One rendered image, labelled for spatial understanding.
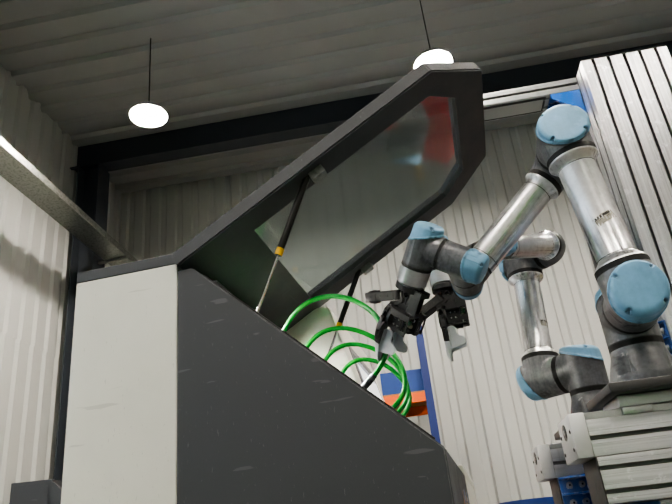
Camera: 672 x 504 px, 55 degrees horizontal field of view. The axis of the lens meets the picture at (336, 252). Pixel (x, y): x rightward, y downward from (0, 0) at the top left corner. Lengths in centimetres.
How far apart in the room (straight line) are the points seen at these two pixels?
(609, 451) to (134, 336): 108
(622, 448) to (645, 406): 10
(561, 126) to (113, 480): 128
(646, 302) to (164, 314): 107
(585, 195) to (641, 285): 24
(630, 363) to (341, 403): 62
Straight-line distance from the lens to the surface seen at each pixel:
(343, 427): 139
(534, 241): 203
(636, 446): 148
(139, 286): 167
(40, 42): 817
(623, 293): 142
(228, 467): 146
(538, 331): 215
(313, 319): 223
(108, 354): 166
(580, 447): 145
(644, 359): 153
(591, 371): 202
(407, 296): 155
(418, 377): 722
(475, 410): 836
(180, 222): 998
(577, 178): 154
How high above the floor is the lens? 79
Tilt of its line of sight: 25 degrees up
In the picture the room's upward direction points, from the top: 6 degrees counter-clockwise
